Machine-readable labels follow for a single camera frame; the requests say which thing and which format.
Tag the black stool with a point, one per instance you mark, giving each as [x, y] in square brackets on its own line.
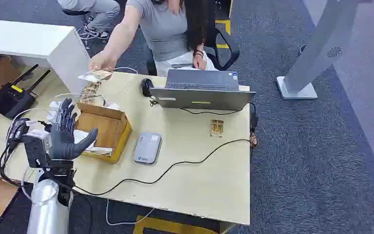
[75, 12]

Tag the gold printed card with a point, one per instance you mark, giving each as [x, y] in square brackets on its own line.
[216, 128]

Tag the grey card reader device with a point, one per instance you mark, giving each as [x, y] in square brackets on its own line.
[147, 148]

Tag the white kiosk stand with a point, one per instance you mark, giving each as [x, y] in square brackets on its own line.
[322, 48]

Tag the wooden card box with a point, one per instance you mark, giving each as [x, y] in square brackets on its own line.
[104, 129]

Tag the white desk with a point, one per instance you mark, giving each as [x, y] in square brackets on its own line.
[38, 48]

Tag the person's right hand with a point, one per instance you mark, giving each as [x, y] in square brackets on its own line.
[101, 61]

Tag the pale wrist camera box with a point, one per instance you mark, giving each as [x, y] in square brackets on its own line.
[35, 147]

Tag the black router with antennas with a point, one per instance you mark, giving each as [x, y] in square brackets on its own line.
[12, 95]

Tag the stack of printed cards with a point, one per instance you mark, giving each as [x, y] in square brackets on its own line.
[90, 92]

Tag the seated person in grey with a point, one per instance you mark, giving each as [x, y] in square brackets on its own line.
[93, 14]

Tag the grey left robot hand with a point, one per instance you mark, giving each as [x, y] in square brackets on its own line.
[62, 142]

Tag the black computer mouse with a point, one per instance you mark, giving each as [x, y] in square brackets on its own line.
[146, 87]

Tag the grey laptop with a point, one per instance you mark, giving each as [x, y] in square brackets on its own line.
[203, 92]

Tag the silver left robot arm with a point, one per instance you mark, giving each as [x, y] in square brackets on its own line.
[46, 206]

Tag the black office chair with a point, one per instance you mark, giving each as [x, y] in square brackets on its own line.
[221, 42]

